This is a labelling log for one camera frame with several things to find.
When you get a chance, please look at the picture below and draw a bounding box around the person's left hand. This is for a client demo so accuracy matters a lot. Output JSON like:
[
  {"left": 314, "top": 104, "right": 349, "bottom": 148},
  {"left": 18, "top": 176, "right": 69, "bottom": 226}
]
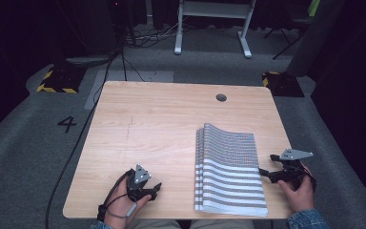
[{"left": 104, "top": 173, "right": 153, "bottom": 229}]

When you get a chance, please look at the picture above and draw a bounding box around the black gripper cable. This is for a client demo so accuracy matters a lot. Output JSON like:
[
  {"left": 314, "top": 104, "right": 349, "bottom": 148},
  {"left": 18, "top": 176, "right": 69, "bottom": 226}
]
[{"left": 96, "top": 169, "right": 135, "bottom": 223}]

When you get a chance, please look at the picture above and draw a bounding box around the green panel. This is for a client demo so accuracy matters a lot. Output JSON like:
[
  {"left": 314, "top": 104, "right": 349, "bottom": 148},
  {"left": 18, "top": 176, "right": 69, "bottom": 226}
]
[{"left": 307, "top": 0, "right": 321, "bottom": 17}]

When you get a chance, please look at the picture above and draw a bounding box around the dark stand column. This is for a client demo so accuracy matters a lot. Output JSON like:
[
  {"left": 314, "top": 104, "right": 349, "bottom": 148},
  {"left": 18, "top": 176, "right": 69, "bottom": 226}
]
[{"left": 285, "top": 0, "right": 345, "bottom": 78}]

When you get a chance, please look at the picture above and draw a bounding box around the black yellow striped stand base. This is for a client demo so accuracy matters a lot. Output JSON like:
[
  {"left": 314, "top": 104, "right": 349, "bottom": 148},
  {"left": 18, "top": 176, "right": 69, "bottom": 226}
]
[
  {"left": 261, "top": 71, "right": 306, "bottom": 98},
  {"left": 35, "top": 64, "right": 88, "bottom": 95}
]

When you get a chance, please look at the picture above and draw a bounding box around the white desk frame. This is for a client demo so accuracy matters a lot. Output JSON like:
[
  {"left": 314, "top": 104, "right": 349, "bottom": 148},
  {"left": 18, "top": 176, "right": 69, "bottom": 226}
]
[{"left": 173, "top": 0, "right": 258, "bottom": 59}]

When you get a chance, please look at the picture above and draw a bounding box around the black chair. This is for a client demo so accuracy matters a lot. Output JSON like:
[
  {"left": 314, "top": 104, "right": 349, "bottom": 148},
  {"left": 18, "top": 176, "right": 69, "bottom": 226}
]
[{"left": 262, "top": 14, "right": 310, "bottom": 61}]

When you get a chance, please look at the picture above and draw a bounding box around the bundle of floor cables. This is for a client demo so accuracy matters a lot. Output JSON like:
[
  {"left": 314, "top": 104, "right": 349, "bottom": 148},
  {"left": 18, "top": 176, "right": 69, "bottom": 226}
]
[{"left": 123, "top": 24, "right": 181, "bottom": 50}]

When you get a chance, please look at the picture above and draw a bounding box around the grey cable connector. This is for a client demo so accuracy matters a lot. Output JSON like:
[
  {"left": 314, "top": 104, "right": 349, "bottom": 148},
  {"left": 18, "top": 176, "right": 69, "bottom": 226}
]
[{"left": 125, "top": 202, "right": 138, "bottom": 219}]

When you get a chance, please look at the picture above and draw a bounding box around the long black floor cable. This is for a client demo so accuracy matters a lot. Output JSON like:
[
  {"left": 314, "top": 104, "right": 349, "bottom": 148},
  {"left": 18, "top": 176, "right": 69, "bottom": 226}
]
[{"left": 44, "top": 53, "right": 118, "bottom": 229}]

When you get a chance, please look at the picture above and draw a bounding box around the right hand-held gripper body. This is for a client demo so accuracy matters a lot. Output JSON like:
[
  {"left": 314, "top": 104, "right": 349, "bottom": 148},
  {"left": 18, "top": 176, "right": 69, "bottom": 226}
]
[{"left": 277, "top": 148, "right": 316, "bottom": 192}]

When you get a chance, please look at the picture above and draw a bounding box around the grey white striped cloth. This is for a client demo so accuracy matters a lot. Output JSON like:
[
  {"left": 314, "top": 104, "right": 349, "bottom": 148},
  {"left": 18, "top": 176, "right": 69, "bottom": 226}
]
[
  {"left": 193, "top": 130, "right": 201, "bottom": 212},
  {"left": 197, "top": 127, "right": 205, "bottom": 212},
  {"left": 201, "top": 122, "right": 269, "bottom": 218}
]

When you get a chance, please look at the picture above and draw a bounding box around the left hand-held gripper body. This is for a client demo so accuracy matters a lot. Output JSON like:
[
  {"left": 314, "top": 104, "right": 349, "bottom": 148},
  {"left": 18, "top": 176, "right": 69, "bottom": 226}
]
[{"left": 126, "top": 163, "right": 152, "bottom": 203}]

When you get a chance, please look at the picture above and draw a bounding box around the person's right hand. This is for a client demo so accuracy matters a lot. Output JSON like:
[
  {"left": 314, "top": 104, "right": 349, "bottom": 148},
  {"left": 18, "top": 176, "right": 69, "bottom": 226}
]
[{"left": 277, "top": 163, "right": 316, "bottom": 214}]

